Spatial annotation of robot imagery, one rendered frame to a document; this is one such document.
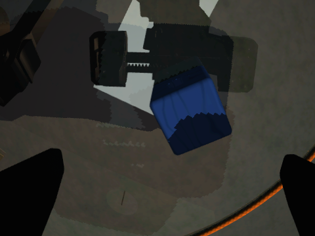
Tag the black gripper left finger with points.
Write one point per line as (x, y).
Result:
(28, 191)

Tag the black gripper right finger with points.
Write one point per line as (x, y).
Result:
(298, 179)

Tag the blue cube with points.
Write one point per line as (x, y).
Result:
(188, 109)

